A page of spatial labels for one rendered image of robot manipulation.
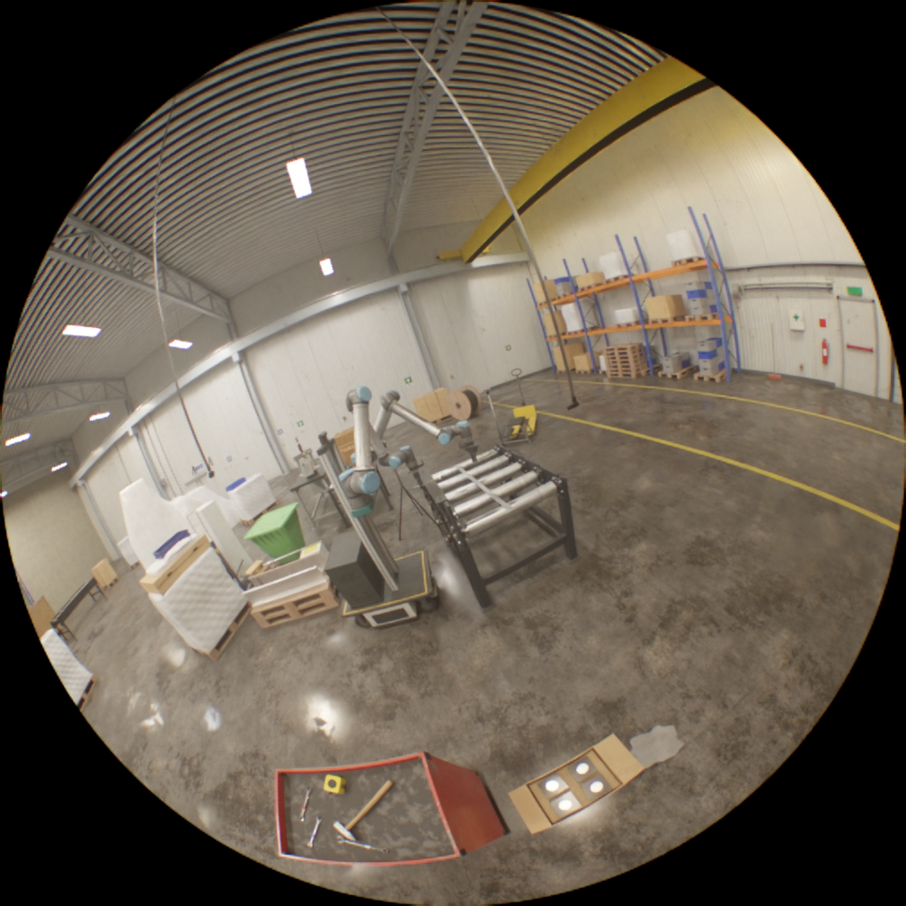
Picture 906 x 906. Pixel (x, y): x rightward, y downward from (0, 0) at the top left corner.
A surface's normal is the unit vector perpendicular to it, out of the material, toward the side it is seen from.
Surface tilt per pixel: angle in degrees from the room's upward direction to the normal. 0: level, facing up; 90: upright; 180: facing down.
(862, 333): 90
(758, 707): 0
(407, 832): 0
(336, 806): 0
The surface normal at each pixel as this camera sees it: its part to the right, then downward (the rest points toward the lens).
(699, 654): -0.31, -0.90
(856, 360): -0.91, 0.38
